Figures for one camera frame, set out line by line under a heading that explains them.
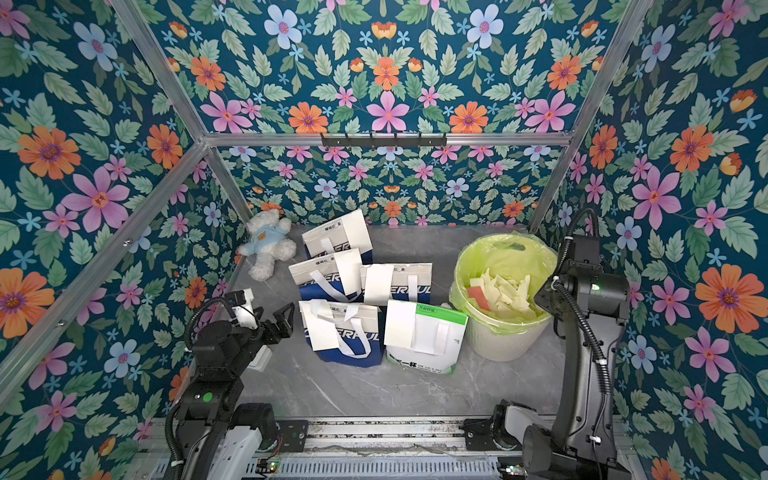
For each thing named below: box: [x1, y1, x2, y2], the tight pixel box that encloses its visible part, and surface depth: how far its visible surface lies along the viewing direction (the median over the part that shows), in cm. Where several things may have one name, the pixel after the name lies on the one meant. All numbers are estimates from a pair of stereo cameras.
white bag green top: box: [384, 299, 469, 375], surface depth 73 cm
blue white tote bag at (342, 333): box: [299, 300, 385, 367], surface depth 74 cm
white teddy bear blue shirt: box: [237, 208, 297, 282], surface depth 109 cm
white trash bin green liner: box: [449, 232, 558, 362], surface depth 78 cm
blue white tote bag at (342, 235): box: [301, 208, 373, 258], surface depth 90 cm
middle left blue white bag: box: [288, 248, 365, 302], surface depth 83 cm
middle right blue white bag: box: [360, 262, 433, 306], surface depth 80 cm
